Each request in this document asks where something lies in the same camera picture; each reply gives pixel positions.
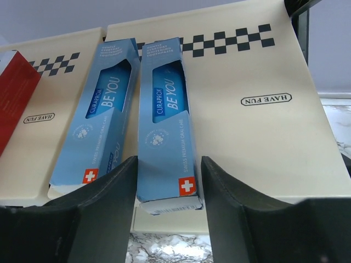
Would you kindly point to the light blue toothpaste box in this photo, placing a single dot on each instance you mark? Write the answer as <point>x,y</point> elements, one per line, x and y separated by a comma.
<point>94,142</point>

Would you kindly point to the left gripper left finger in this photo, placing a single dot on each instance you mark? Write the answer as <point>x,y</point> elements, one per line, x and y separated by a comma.
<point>91,224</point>

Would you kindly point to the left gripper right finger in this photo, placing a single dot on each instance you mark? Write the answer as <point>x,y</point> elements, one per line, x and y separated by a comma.
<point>246,225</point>

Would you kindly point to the beige three-tier shelf rack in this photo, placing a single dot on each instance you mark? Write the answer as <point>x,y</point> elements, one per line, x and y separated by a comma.
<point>254,107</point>

